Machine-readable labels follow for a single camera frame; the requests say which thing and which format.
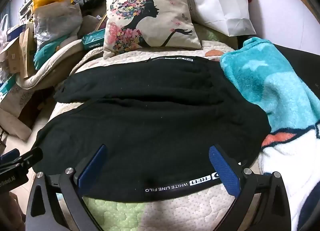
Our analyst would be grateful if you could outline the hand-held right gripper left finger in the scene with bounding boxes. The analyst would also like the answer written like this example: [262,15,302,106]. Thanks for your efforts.
[25,144,108,231]

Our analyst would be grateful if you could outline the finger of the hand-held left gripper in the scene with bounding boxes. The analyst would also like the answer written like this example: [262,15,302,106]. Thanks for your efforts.
[14,147,43,169]
[0,148,20,165]

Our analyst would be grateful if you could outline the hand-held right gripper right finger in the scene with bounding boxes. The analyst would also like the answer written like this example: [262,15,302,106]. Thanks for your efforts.
[209,145,293,231]

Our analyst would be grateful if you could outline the black pants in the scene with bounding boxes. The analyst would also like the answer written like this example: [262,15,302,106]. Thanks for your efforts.
[32,56,272,203]

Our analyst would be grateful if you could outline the white carton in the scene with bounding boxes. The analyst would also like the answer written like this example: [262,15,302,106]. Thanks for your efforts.
[0,71,34,141]

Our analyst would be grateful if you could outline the quilted heart pattern bedspread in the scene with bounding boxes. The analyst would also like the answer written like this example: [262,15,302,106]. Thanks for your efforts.
[50,39,263,231]

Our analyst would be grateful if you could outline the beige padded mat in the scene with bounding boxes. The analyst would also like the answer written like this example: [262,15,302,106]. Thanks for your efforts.
[17,38,87,89]

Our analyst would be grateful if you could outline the teal fleece blanket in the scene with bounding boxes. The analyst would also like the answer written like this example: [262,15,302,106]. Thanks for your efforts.
[220,37,320,231]

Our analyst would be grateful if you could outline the teal cloth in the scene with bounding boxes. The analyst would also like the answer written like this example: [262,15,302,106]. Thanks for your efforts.
[34,34,73,70]

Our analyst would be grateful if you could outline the brown cardboard box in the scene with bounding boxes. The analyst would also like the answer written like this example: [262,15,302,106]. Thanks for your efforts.
[7,24,37,79]

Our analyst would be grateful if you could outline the white plastic bag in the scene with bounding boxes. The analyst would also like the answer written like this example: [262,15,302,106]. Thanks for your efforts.
[0,17,10,46]

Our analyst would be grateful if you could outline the teal tissue packet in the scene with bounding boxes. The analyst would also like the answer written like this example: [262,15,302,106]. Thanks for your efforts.
[82,29,107,51]

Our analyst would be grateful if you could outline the clear plastic bag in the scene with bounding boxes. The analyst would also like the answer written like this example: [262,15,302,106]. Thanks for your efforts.
[33,0,83,51]

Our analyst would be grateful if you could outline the beige pillow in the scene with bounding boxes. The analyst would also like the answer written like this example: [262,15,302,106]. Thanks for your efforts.
[82,14,108,32]

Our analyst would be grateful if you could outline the floral silhouette printed cushion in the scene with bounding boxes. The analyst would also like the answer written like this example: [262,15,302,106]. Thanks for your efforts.
[103,0,202,59]

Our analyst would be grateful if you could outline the white paper bag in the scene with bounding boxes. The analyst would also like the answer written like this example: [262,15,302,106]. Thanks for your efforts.
[184,0,257,37]

